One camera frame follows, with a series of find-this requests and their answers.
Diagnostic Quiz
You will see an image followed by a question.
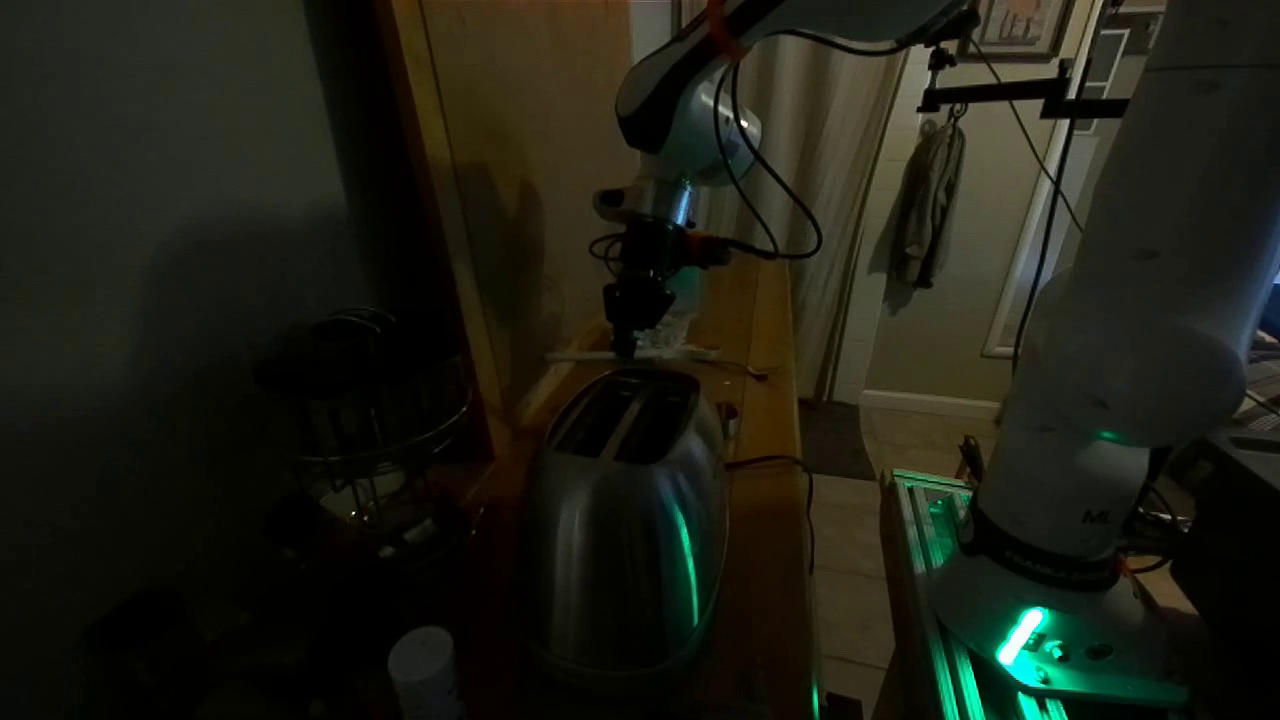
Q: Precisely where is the stainless steel toaster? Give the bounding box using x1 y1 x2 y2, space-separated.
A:
518 364 736 688

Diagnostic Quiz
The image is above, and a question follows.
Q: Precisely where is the black toaster power cable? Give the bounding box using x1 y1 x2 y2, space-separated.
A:
726 450 821 576

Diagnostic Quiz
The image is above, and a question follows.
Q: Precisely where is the black wire basket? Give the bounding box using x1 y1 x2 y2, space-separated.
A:
247 305 484 542

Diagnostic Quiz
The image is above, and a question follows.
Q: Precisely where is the large wooden back panel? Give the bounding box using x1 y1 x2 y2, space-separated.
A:
383 0 651 464

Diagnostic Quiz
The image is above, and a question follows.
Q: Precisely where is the white plastic bottle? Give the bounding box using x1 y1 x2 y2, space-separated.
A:
383 620 465 720

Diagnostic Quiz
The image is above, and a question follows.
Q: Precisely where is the framed picture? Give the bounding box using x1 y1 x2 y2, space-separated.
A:
966 0 1078 62

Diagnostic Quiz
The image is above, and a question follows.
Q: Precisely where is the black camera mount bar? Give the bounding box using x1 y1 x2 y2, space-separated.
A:
918 42 1124 126

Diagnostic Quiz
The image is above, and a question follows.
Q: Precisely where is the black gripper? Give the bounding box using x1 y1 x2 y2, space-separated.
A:
589 210 736 364

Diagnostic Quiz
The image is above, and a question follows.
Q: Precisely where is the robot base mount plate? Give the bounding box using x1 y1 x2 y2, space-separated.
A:
877 464 1197 720

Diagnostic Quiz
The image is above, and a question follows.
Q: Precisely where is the hanging grey towel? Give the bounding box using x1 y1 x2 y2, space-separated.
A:
879 112 974 314

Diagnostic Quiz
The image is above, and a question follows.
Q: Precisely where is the wooden spoon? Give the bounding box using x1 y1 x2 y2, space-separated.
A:
541 338 703 374

